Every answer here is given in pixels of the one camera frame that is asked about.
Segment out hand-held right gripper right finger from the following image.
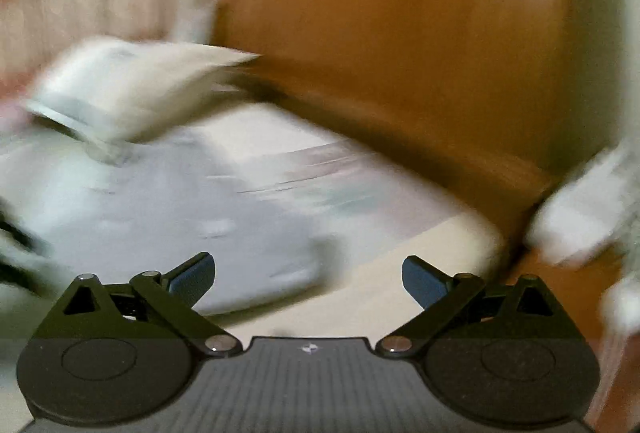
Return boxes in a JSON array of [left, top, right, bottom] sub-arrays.
[[374, 254, 557, 357]]

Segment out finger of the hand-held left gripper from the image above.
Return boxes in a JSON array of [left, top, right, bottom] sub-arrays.
[[0, 200, 48, 260]]

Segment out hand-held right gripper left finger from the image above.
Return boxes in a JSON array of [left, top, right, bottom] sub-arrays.
[[61, 251, 242, 357]]

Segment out grey printed pants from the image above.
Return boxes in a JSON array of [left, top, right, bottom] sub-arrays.
[[75, 133, 346, 314]]

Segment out patchwork bed sheet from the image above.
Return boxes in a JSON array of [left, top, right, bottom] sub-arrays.
[[0, 103, 506, 344]]

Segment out pastel checked pillow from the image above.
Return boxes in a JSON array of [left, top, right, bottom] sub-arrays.
[[25, 36, 261, 149]]

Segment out wooden headboard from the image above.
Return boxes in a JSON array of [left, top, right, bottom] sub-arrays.
[[207, 0, 591, 264]]

